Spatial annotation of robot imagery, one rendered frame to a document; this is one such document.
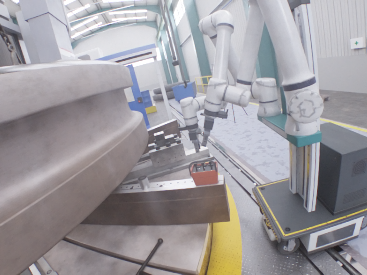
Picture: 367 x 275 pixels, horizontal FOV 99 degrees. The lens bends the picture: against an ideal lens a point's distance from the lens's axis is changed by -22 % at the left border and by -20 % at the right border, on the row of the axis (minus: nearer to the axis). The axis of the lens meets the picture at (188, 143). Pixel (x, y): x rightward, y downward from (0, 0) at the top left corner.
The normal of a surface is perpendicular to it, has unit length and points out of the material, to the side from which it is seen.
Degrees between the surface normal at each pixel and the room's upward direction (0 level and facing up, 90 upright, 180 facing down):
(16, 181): 72
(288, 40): 90
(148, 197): 90
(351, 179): 90
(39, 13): 90
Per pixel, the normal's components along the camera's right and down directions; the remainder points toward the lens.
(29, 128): 0.91, -0.07
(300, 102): -0.37, 0.48
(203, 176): -0.14, 0.48
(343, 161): 0.01, 0.34
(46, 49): 0.22, 0.29
